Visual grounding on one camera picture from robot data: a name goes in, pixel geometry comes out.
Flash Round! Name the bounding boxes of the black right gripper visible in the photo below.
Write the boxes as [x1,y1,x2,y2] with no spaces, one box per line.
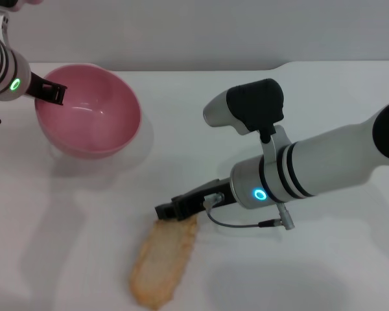
[154,178,238,222]

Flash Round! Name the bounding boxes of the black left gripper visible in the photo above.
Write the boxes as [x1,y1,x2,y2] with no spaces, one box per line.
[25,71,67,106]

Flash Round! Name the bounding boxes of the long golden bread loaf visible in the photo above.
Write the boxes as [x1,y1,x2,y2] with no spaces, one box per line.
[128,216,199,309]

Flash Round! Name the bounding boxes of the pink plastic bowl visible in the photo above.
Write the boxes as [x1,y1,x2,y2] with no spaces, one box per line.
[34,63,142,160]

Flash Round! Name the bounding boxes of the right arm cable with connector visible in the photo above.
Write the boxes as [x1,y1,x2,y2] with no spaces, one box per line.
[202,191,296,231]

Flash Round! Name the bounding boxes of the silver right camera bracket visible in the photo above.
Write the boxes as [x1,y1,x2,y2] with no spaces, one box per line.
[261,124,292,163]

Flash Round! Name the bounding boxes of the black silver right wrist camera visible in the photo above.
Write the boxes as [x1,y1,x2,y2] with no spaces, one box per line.
[202,78,286,144]

